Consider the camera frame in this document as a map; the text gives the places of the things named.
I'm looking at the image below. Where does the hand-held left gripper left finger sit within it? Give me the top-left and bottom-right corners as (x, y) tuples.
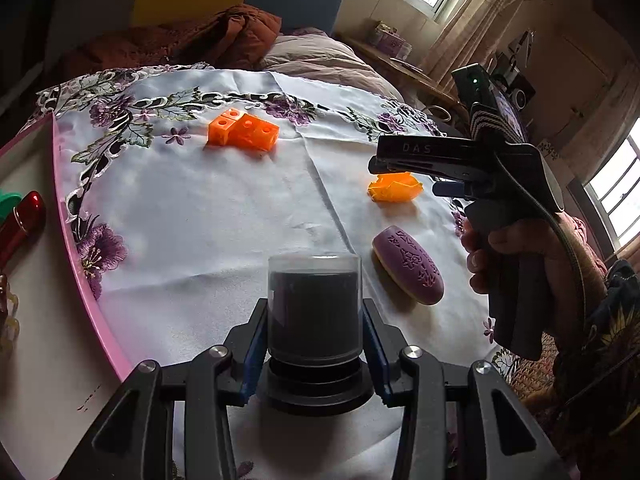
(57, 297), (271, 480)

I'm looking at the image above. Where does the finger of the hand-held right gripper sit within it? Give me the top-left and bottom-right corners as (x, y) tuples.
(375, 135), (483, 161)
(368, 156), (483, 182)

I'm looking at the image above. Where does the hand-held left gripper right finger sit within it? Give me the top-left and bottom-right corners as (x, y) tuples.
(361, 298), (571, 480)

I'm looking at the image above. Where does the small orange cup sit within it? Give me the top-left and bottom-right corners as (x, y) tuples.
(367, 171), (424, 203)

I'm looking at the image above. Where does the black jar with clear lid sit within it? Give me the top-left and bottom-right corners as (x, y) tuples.
(265, 252), (376, 416)

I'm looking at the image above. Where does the white box with pink rim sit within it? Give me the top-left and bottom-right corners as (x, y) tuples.
(0, 119), (133, 480)

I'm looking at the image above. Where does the brown and beige hair clip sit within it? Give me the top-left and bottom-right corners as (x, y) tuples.
(0, 275), (21, 356)

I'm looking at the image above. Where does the red metallic tube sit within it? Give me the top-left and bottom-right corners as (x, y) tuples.
(0, 191), (47, 271)

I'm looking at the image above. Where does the person's right forearm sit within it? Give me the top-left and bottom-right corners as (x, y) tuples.
(550, 260), (640, 480)

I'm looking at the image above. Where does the person's right hand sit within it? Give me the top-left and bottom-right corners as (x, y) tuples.
(460, 211), (586, 333)

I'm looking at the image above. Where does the wooden side desk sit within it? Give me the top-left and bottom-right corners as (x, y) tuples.
(345, 35), (471, 121)

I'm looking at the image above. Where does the cluttered shelf rack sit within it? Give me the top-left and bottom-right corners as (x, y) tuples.
(492, 30), (538, 116)

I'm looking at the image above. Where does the purple oval soap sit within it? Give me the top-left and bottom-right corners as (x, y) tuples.
(371, 225), (445, 306)

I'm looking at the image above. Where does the side window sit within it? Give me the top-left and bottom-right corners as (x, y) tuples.
(582, 135), (640, 261)

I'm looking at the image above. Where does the pink knitted cloth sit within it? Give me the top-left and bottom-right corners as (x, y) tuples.
(570, 215), (608, 286)

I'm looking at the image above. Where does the purple storage box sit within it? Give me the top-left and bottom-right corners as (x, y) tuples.
(369, 21), (413, 61)

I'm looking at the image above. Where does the white floral tablecloth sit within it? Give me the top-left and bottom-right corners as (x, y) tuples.
(37, 62), (516, 480)

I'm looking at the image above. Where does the beige patterned curtain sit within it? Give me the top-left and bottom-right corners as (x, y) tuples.
(425, 0), (531, 91)

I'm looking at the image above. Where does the pale pink duvet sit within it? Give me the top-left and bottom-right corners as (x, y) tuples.
(260, 27), (406, 106)

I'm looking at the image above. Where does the orange holed block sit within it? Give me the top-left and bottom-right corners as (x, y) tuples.
(206, 108), (280, 152)

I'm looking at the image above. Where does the brown padded jacket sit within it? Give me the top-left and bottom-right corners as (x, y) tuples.
(65, 4), (283, 83)

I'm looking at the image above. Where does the green spool toy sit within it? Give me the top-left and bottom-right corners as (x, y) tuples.
(0, 189), (23, 221)

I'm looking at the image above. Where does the black braided cable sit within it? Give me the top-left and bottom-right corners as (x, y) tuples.
(492, 152), (591, 336)

